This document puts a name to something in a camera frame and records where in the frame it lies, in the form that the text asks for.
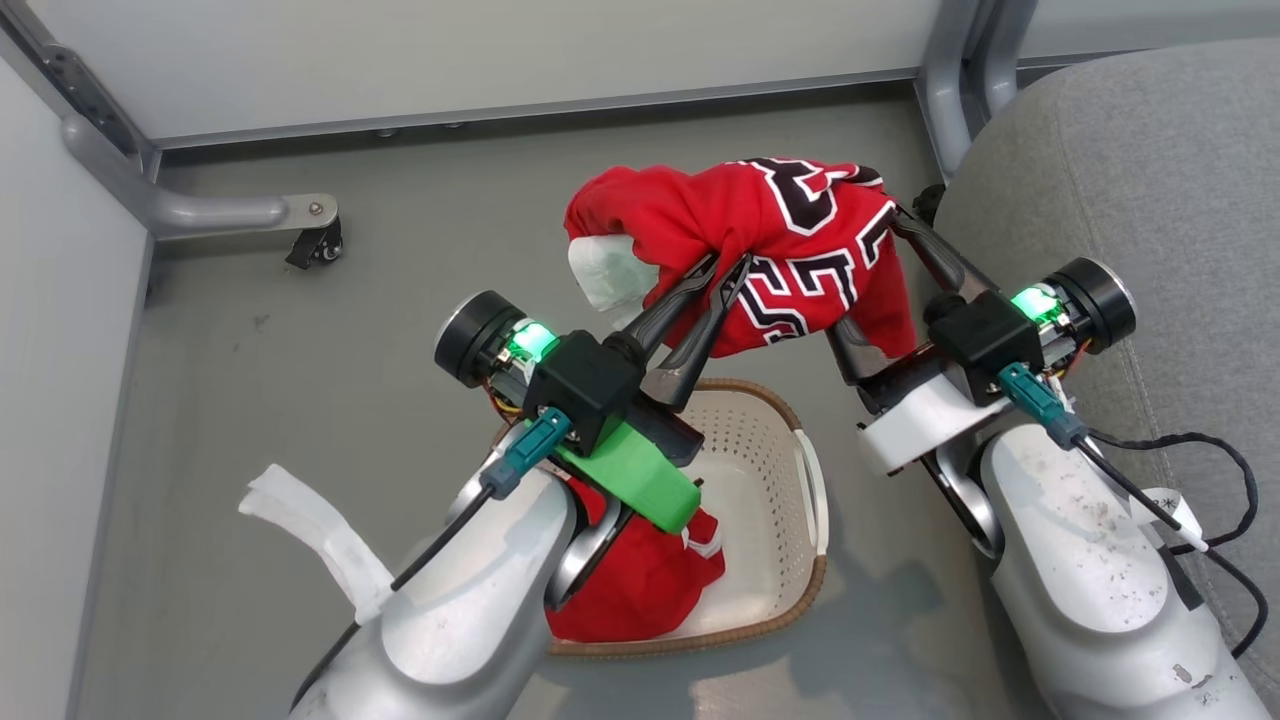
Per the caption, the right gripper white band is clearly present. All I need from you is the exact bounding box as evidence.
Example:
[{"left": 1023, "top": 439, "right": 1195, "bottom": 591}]
[{"left": 826, "top": 212, "right": 1139, "bottom": 477}]

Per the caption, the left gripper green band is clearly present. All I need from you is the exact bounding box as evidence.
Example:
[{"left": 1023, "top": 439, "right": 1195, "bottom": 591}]
[{"left": 434, "top": 252, "right": 754, "bottom": 534}]

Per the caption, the red jersey with number 23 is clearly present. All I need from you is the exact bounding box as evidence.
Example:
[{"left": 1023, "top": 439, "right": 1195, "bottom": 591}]
[{"left": 563, "top": 157, "right": 919, "bottom": 361}]

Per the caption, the plain red garment white trim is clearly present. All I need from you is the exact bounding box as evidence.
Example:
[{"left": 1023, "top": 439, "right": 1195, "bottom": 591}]
[{"left": 545, "top": 475, "right": 727, "bottom": 643}]

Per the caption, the cream perforated laundry basket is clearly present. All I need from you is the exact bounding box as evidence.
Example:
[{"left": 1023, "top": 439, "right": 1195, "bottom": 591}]
[{"left": 490, "top": 378, "right": 831, "bottom": 658}]

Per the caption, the grey fabric sofa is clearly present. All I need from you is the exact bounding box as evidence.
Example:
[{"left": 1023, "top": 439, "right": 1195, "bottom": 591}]
[{"left": 930, "top": 38, "right": 1280, "bottom": 720}]

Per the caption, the grey metal partition foot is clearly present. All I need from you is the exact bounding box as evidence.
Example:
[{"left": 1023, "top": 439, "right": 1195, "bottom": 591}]
[{"left": 60, "top": 115, "right": 341, "bottom": 241}]

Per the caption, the black cable teal plug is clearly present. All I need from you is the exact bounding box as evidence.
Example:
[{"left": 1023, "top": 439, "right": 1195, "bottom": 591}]
[
  {"left": 998, "top": 363, "right": 1271, "bottom": 661},
  {"left": 388, "top": 408, "right": 573, "bottom": 593}
]

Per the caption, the grey metal partition post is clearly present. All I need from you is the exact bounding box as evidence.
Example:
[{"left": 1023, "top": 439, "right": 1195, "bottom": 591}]
[{"left": 915, "top": 0, "right": 1041, "bottom": 186}]

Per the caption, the white cable tag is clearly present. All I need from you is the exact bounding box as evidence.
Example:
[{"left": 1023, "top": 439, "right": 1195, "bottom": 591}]
[{"left": 1130, "top": 487, "right": 1208, "bottom": 553}]

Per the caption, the white fabric strap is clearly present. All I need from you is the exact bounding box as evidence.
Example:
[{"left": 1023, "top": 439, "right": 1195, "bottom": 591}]
[{"left": 238, "top": 463, "right": 397, "bottom": 626}]

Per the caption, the grey metal diagonal frame bar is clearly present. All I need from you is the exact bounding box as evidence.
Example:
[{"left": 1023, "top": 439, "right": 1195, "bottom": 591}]
[{"left": 0, "top": 20, "right": 161, "bottom": 179}]

